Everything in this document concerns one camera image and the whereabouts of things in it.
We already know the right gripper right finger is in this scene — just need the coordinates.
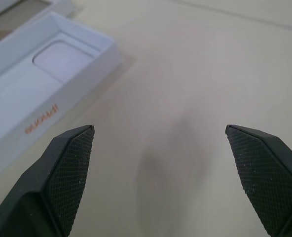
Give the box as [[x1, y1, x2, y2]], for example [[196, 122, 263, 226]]
[[225, 124, 292, 237]]

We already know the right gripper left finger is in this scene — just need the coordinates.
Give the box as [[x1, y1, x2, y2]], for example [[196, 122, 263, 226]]
[[0, 124, 96, 237]]

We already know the orange phone box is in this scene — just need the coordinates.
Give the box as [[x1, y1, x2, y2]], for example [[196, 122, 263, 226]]
[[0, 10, 119, 185]]

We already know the white box tray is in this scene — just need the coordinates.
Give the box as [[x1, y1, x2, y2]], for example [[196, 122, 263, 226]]
[[0, 0, 84, 49]]

